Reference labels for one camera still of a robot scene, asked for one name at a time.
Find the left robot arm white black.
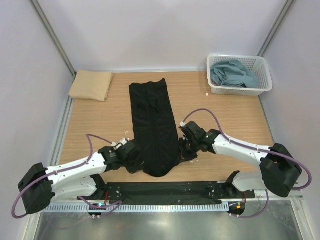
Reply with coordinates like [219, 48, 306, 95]
[18, 138, 143, 215]

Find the aluminium frame rail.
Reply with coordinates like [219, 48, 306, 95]
[29, 179, 305, 204]

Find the blue t shirt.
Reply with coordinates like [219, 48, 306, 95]
[210, 59, 259, 89]

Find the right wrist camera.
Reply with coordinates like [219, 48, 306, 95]
[179, 121, 207, 140]

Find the white plastic basket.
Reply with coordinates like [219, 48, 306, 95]
[206, 54, 273, 97]

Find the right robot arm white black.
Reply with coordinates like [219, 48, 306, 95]
[180, 126, 302, 198]

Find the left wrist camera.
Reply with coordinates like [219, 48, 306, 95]
[111, 138, 138, 156]

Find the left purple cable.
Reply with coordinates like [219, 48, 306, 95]
[11, 134, 123, 220]

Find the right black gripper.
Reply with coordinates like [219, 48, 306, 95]
[177, 136, 201, 164]

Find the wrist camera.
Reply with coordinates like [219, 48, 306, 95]
[111, 138, 138, 156]
[179, 121, 207, 140]

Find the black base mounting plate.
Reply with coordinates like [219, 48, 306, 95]
[84, 181, 255, 206]

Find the folded beige t shirt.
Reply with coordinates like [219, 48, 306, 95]
[69, 70, 114, 102]

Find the black t shirt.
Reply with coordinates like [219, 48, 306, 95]
[129, 78, 182, 178]

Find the white slotted cable duct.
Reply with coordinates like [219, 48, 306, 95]
[43, 202, 229, 214]

